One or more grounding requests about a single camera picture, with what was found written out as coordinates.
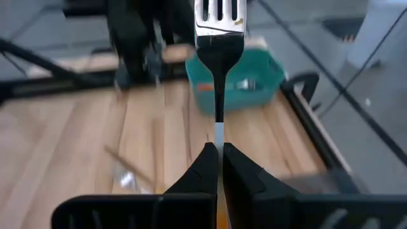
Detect black table frame rails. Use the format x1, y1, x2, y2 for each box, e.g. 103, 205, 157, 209
0, 0, 360, 195

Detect white pedestal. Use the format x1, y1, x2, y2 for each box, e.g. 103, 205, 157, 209
345, 0, 407, 73

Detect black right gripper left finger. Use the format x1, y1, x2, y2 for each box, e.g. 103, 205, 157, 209
51, 142, 219, 229

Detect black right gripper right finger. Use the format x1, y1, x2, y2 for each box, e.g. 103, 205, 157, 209
223, 142, 407, 229

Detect teal plastic bin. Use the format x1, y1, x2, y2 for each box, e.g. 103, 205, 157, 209
185, 47, 286, 116

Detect orange handle silver fork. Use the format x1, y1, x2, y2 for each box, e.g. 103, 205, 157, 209
193, 0, 247, 229
196, 77, 257, 94

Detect small hazard-striped floor mat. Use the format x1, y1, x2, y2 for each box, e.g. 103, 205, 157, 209
321, 15, 366, 42

